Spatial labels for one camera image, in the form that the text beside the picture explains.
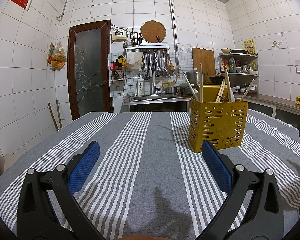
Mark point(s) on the rectangular wooden cutting board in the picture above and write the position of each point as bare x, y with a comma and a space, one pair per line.
203, 58

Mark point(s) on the steel corner shelf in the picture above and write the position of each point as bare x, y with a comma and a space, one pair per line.
240, 74

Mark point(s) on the yellow perforated utensil holder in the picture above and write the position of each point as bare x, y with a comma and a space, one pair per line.
215, 127

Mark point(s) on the metal fork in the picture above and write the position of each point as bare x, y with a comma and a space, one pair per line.
223, 99

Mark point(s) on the grey white striped tablecloth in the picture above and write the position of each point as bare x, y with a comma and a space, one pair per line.
145, 155

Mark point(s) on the kitchen counter cabinet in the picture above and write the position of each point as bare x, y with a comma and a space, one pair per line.
277, 105

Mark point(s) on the round bamboo board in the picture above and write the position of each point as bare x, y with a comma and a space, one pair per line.
153, 31

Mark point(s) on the black frying pan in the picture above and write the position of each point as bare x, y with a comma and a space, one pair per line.
238, 51

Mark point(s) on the black wok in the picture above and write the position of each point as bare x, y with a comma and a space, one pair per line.
216, 80

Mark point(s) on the metal wall pipe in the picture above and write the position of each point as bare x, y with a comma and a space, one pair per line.
173, 25

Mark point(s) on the yellow wall poster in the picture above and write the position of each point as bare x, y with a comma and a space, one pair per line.
249, 47

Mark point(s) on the small steel pot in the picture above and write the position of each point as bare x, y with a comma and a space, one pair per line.
171, 90

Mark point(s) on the metal cup of knives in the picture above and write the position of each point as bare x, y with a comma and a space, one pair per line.
135, 41

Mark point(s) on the steel cooking pot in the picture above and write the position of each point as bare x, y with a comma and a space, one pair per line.
193, 78

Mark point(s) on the row of sauce bottles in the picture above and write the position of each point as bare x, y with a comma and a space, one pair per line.
230, 66

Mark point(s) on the steel kitchen sink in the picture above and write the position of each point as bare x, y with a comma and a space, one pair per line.
155, 98

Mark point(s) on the small wall chart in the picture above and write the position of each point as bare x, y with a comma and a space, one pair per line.
50, 53

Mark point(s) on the white wall control box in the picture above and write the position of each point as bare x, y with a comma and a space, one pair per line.
119, 36

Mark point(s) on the cluster of small bowls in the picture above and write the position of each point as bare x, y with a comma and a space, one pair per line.
250, 88

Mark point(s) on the yellow red hanging pot holders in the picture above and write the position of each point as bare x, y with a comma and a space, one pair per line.
120, 62

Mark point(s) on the row of hanging metal utensils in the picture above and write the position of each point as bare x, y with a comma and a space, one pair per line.
160, 63

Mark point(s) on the wooden stick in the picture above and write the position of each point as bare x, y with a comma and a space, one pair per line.
59, 113
53, 116

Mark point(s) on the pair of chopsticks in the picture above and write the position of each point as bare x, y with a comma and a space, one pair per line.
247, 90

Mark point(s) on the plastic bag of oranges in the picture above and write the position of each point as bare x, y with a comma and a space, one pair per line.
58, 58

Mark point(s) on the white wall switch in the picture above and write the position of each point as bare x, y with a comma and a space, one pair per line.
299, 66

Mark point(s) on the white hanging plastic bag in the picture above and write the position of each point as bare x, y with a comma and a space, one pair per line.
135, 60

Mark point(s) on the small wall basket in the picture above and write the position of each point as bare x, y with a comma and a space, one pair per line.
118, 75

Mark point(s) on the beige bowl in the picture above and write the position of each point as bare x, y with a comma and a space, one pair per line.
225, 50

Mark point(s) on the steel gas stove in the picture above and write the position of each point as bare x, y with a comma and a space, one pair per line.
186, 90

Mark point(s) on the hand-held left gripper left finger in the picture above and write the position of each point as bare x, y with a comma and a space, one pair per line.
86, 162

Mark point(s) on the small wall sticker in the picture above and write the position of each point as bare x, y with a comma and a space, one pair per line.
277, 42

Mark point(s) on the metal faucet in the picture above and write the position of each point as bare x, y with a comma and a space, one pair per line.
154, 85

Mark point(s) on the metal wall rack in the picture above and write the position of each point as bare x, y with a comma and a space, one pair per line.
147, 48

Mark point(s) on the white soap bottle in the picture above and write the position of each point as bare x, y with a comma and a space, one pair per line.
140, 86

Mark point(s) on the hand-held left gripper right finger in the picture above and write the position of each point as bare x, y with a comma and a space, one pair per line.
216, 165

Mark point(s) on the brown frosted glass door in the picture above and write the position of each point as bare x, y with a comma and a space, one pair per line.
87, 75

